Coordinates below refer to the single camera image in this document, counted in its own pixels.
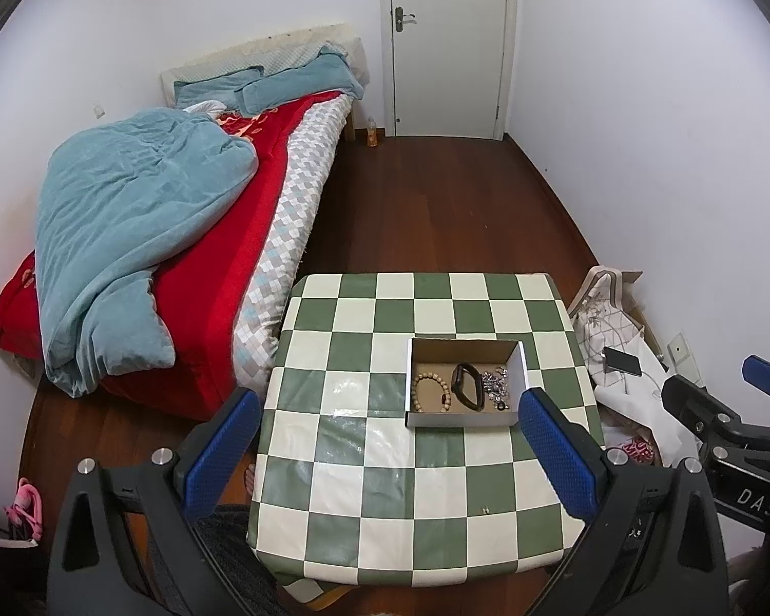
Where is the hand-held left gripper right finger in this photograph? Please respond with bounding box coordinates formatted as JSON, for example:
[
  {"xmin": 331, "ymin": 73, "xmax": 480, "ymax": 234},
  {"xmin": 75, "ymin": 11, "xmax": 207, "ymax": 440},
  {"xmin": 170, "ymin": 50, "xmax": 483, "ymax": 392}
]
[{"xmin": 518, "ymin": 388, "xmax": 729, "ymax": 616}]

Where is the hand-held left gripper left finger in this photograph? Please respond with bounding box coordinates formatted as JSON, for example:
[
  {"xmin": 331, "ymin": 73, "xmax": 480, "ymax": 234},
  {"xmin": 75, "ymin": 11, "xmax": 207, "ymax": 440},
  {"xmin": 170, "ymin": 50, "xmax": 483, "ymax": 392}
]
[{"xmin": 46, "ymin": 388, "xmax": 261, "ymax": 616}]

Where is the black watch band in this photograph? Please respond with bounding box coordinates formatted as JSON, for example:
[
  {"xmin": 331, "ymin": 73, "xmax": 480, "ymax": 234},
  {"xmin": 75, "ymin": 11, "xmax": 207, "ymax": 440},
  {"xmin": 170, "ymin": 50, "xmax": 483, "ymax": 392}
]
[{"xmin": 450, "ymin": 362, "xmax": 487, "ymax": 411}]

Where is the white cardboard box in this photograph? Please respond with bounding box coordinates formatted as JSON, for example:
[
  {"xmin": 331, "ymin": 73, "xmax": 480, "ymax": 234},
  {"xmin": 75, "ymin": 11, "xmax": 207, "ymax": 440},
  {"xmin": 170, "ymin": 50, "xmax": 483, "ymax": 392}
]
[{"xmin": 406, "ymin": 337, "xmax": 528, "ymax": 431}]

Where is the red patterned cloth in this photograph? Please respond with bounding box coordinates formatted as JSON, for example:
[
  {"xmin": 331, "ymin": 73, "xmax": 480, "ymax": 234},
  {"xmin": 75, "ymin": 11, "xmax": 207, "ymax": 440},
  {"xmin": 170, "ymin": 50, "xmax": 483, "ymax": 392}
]
[{"xmin": 618, "ymin": 435, "xmax": 660, "ymax": 467}]

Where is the smartphone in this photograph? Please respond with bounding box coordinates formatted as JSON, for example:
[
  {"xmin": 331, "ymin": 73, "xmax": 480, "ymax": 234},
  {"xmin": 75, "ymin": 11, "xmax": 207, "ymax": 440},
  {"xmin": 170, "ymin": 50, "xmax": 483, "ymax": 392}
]
[{"xmin": 602, "ymin": 345, "xmax": 643, "ymax": 377}]

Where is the dark grey stool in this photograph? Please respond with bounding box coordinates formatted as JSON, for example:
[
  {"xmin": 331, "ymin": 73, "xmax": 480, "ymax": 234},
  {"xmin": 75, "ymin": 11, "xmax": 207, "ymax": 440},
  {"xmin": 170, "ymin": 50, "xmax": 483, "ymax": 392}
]
[{"xmin": 192, "ymin": 504, "xmax": 299, "ymax": 616}]

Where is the green checkered tablecloth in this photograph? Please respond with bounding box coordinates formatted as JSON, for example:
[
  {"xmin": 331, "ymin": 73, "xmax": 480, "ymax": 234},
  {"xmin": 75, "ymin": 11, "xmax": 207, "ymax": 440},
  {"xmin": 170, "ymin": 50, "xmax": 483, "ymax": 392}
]
[{"xmin": 247, "ymin": 273, "xmax": 606, "ymax": 590}]

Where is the pink plastic item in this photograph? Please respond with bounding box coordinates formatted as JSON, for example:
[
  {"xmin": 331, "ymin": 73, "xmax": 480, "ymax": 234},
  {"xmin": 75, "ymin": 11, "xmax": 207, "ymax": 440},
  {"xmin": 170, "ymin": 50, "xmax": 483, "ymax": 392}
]
[{"xmin": 5, "ymin": 478, "xmax": 45, "ymax": 544}]

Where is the bed with red sheet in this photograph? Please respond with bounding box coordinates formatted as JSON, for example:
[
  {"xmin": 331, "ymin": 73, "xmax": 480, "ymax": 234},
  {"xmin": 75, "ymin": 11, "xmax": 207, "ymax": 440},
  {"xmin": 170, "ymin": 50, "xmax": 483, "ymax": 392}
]
[{"xmin": 0, "ymin": 93, "xmax": 349, "ymax": 422}]

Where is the teal blanket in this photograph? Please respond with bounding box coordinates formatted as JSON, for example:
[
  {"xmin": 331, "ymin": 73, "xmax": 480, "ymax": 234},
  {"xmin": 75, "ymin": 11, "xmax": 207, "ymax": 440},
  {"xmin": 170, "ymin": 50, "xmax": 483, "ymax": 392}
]
[{"xmin": 36, "ymin": 108, "xmax": 259, "ymax": 399}]

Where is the checkered mattress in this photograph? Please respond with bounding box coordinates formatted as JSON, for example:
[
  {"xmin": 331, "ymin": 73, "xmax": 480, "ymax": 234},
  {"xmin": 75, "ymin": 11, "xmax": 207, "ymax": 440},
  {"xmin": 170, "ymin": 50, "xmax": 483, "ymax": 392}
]
[{"xmin": 231, "ymin": 98, "xmax": 355, "ymax": 394}]

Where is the teal pillow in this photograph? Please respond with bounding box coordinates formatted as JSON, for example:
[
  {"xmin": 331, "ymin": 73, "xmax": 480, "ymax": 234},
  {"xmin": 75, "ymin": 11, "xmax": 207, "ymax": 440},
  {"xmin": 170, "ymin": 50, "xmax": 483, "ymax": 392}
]
[
  {"xmin": 173, "ymin": 65, "xmax": 266, "ymax": 110},
  {"xmin": 240, "ymin": 46, "xmax": 369, "ymax": 114}
]

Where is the beige headboard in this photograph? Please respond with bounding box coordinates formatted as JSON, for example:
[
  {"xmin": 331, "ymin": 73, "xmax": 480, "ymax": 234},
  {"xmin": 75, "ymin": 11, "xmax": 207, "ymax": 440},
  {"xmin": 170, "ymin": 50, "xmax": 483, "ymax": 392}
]
[{"xmin": 160, "ymin": 22, "xmax": 369, "ymax": 107}]

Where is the white door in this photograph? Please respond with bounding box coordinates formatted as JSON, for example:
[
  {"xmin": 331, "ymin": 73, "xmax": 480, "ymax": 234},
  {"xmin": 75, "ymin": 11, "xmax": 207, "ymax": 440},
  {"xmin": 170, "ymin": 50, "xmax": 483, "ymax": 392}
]
[{"xmin": 388, "ymin": 0, "xmax": 512, "ymax": 140}]

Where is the white wall socket plate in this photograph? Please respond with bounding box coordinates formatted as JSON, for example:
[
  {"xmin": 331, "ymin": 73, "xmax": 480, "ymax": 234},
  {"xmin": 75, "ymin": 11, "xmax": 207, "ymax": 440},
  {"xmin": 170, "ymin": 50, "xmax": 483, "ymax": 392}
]
[{"xmin": 667, "ymin": 332, "xmax": 704, "ymax": 387}]

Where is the wooden bead bracelet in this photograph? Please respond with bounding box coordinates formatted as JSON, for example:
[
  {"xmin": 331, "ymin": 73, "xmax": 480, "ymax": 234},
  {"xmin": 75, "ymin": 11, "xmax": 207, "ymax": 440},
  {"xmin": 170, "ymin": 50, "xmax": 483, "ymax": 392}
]
[{"xmin": 412, "ymin": 372, "xmax": 454, "ymax": 413}]

